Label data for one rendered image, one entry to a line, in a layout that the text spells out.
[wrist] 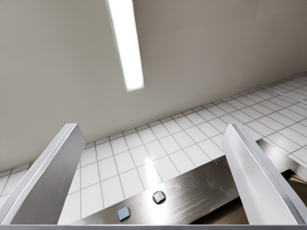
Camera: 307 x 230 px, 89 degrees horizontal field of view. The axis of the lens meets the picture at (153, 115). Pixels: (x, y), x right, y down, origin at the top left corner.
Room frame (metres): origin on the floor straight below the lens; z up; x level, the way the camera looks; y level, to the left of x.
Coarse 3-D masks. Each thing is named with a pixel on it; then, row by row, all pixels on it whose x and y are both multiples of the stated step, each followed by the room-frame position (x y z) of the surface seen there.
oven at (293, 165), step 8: (264, 144) 1.00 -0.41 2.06; (272, 152) 0.99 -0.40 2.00; (280, 152) 1.01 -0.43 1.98; (280, 160) 0.98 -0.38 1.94; (288, 160) 1.00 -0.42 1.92; (296, 168) 0.99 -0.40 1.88; (304, 168) 1.01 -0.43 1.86; (176, 176) 0.76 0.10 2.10; (296, 176) 0.99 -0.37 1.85; (304, 176) 0.99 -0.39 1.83
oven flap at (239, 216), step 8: (288, 176) 1.00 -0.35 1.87; (296, 184) 0.97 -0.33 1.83; (304, 184) 0.98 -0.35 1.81; (296, 192) 0.95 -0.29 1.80; (304, 192) 0.95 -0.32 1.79; (240, 200) 0.88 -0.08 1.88; (304, 200) 0.92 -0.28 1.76; (224, 208) 0.84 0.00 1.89; (232, 208) 0.85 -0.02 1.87; (240, 208) 0.86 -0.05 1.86; (216, 216) 0.82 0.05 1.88; (224, 216) 0.82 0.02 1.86; (232, 216) 0.83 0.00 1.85; (240, 216) 0.83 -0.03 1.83; (200, 224) 0.78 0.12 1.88; (208, 224) 0.79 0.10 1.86; (216, 224) 0.80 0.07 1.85; (224, 224) 0.80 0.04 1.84; (232, 224) 0.81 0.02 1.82; (240, 224) 0.82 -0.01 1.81; (248, 224) 0.82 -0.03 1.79
